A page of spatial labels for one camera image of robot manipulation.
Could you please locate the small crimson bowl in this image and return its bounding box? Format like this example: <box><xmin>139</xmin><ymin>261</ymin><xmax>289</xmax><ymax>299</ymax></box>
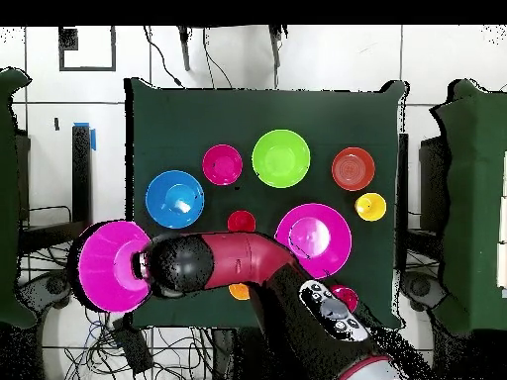
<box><xmin>201</xmin><ymin>143</ymin><xmax>244</xmax><ymax>186</ymax></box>

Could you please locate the green bowl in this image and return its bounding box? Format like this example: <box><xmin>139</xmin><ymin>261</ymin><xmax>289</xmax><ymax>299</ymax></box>
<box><xmin>252</xmin><ymin>129</ymin><xmax>312</xmax><ymax>189</ymax></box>

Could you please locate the blue bowl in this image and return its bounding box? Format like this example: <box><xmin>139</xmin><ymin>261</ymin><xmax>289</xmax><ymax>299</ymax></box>
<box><xmin>145</xmin><ymin>169</ymin><xmax>206</xmax><ymax>230</ymax></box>

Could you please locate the large pink bowl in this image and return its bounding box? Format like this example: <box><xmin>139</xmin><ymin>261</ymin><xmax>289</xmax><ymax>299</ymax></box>
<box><xmin>77</xmin><ymin>220</ymin><xmax>153</xmax><ymax>314</ymax></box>
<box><xmin>273</xmin><ymin>202</ymin><xmax>353</xmax><ymax>281</ymax></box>

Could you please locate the red cup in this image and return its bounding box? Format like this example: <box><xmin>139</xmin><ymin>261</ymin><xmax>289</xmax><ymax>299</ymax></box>
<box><xmin>226</xmin><ymin>210</ymin><xmax>257</xmax><ymax>234</ymax></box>

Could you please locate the orange cup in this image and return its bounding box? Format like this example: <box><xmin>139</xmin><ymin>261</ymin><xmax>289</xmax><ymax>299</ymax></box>
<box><xmin>228</xmin><ymin>282</ymin><xmax>252</xmax><ymax>302</ymax></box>

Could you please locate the dark green table cloth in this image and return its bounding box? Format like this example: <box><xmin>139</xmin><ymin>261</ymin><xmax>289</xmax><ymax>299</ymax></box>
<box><xmin>124</xmin><ymin>77</ymin><xmax>409</xmax><ymax>331</ymax></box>

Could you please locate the orange bowl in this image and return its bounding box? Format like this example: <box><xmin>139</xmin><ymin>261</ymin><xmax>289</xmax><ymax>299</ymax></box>
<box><xmin>331</xmin><ymin>146</ymin><xmax>376</xmax><ymax>192</ymax></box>

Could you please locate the yellow cup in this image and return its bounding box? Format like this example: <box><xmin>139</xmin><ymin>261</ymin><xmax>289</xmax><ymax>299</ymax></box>
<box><xmin>354</xmin><ymin>192</ymin><xmax>388</xmax><ymax>223</ymax></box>

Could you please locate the crimson cup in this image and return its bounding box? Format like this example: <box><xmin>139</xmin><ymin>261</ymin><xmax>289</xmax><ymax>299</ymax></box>
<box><xmin>330</xmin><ymin>284</ymin><xmax>359</xmax><ymax>314</ymax></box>

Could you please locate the black stand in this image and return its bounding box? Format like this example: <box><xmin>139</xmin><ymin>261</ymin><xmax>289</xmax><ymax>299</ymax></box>
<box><xmin>17</xmin><ymin>124</ymin><xmax>94</xmax><ymax>270</ymax></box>
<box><xmin>396</xmin><ymin>133</ymin><xmax>410</xmax><ymax>274</ymax></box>

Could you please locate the black tripod leg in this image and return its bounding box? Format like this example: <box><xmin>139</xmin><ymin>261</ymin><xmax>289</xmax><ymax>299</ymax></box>
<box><xmin>268</xmin><ymin>25</ymin><xmax>288</xmax><ymax>90</ymax></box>
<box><xmin>176</xmin><ymin>26</ymin><xmax>192</xmax><ymax>72</ymax></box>

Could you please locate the blue tape piece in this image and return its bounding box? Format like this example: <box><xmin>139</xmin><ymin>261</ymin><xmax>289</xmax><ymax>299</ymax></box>
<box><xmin>73</xmin><ymin>121</ymin><xmax>98</xmax><ymax>152</ymax></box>

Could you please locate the black power brick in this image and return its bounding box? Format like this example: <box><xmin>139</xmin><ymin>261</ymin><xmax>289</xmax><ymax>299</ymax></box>
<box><xmin>112</xmin><ymin>320</ymin><xmax>154</xmax><ymax>375</ymax></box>

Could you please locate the neighbouring green covered table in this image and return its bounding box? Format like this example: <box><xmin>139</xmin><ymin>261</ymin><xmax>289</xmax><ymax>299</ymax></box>
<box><xmin>0</xmin><ymin>67</ymin><xmax>38</xmax><ymax>330</ymax></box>
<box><xmin>431</xmin><ymin>78</ymin><xmax>507</xmax><ymax>333</ymax></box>

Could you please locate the black cable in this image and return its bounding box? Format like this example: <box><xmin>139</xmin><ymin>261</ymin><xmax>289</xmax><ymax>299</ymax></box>
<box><xmin>143</xmin><ymin>26</ymin><xmax>184</xmax><ymax>88</ymax></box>

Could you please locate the tangle of cables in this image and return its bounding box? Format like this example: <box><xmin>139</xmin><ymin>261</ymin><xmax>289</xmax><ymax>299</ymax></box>
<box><xmin>19</xmin><ymin>229</ymin><xmax>215</xmax><ymax>380</ymax></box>

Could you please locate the black square floor frame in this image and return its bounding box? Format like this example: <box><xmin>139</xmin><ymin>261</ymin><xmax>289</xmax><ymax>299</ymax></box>
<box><xmin>57</xmin><ymin>26</ymin><xmax>117</xmax><ymax>72</ymax></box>

